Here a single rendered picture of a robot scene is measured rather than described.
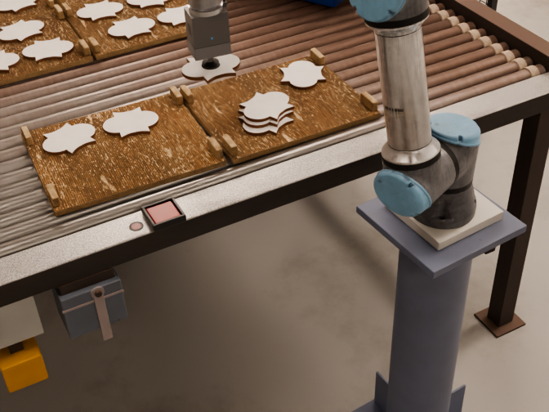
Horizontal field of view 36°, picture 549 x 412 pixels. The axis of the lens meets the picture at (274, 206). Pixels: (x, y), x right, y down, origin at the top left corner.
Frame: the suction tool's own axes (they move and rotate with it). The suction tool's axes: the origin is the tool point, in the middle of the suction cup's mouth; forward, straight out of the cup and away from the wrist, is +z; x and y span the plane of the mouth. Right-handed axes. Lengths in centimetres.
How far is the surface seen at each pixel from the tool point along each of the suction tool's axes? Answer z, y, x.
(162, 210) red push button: 19.1, 19.5, 22.1
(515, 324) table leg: 111, -92, 12
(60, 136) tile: 17.4, 35.9, -13.5
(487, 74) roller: 20, -77, -2
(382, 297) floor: 112, -58, -16
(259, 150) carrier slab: 18.4, -7.5, 9.7
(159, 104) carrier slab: 18.4, 9.4, -20.0
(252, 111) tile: 15.4, -10.2, -2.5
